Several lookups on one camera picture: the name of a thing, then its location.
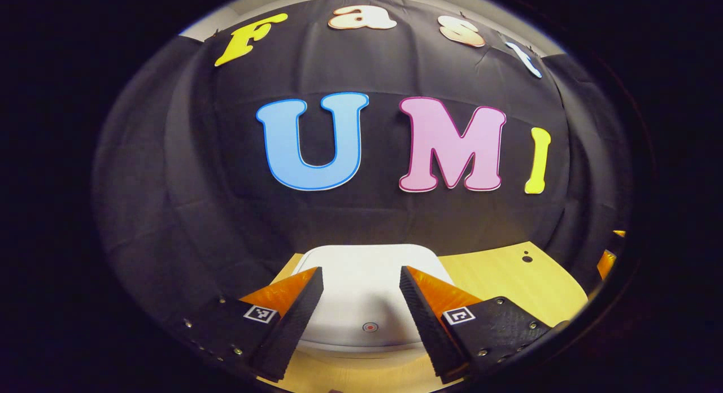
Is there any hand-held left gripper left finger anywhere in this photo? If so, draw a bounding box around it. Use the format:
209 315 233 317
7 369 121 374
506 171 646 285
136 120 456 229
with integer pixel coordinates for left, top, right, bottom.
169 266 324 382

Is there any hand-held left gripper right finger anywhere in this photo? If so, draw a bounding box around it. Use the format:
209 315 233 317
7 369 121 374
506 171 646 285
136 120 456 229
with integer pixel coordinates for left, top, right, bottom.
399 265 554 383

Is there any white desktop garbage bin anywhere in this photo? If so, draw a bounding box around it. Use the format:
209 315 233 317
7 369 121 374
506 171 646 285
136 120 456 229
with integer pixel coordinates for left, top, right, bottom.
298 244 455 353

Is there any wooden desktop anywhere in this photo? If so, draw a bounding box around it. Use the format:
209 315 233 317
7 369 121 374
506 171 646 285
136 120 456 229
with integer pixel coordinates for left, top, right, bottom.
257 241 589 393

